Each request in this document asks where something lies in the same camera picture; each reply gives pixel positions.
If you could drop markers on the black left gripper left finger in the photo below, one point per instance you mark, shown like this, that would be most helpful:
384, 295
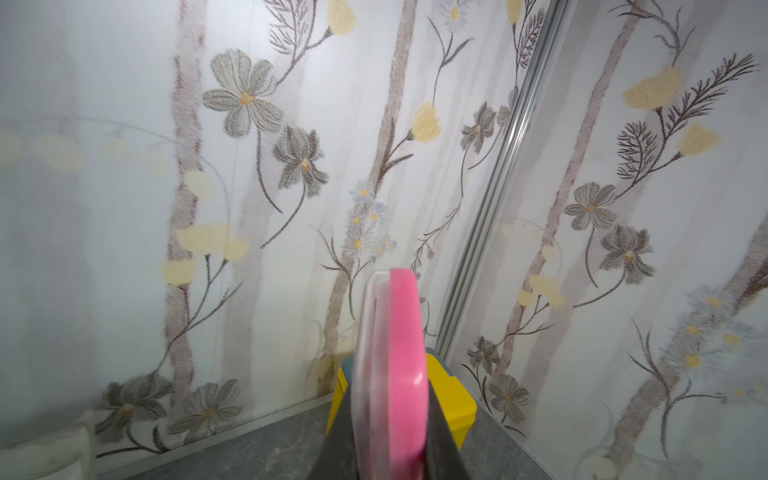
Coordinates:
337, 459

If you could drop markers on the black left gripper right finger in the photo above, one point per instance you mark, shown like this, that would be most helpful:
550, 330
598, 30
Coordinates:
442, 459

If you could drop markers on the pink compass case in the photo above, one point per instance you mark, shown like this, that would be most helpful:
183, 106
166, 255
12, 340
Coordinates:
389, 390

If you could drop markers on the yellow storage box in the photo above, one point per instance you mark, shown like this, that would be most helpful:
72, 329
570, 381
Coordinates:
458, 406

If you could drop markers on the white canvas tote bag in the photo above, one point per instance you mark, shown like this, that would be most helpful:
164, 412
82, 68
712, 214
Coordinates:
64, 454

